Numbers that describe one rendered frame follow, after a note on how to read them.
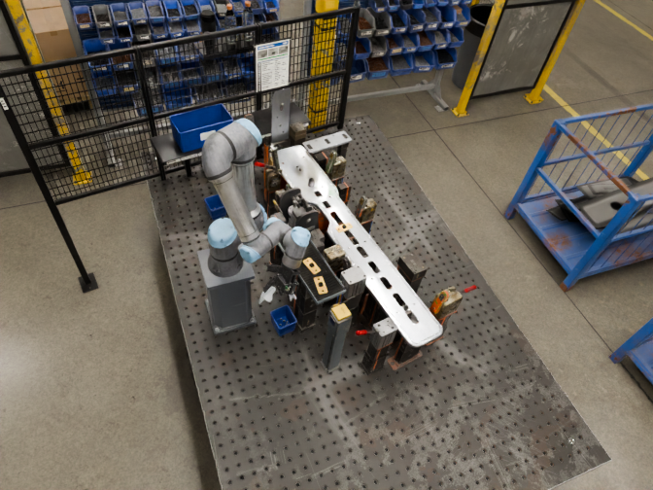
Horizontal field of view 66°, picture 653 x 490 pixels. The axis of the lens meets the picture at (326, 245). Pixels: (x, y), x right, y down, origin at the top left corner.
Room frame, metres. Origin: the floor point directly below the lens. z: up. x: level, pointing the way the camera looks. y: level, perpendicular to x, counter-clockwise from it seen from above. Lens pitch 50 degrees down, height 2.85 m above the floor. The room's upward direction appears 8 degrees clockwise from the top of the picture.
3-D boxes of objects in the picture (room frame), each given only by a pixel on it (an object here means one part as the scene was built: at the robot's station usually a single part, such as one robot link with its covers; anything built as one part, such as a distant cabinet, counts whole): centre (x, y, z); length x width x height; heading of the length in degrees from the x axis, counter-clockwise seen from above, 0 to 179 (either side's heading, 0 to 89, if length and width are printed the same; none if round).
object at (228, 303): (1.29, 0.42, 0.90); 0.21 x 0.21 x 0.40; 28
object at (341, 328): (1.09, -0.10, 0.92); 0.08 x 0.08 x 0.44; 37
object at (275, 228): (1.28, 0.20, 1.36); 0.11 x 0.11 x 0.08; 55
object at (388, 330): (1.11, -0.29, 0.88); 0.11 x 0.10 x 0.36; 127
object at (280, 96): (2.28, 0.35, 1.17); 0.12 x 0.01 x 0.34; 127
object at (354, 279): (1.32, -0.14, 0.90); 0.13 x 0.10 x 0.41; 127
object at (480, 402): (1.59, -0.06, 0.68); 2.56 x 1.61 x 0.04; 28
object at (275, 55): (2.56, 0.45, 1.30); 0.23 x 0.02 x 0.31; 127
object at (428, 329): (1.67, -0.09, 1.00); 1.38 x 0.22 x 0.02; 37
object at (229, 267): (1.29, 0.42, 1.15); 0.15 x 0.15 x 0.10
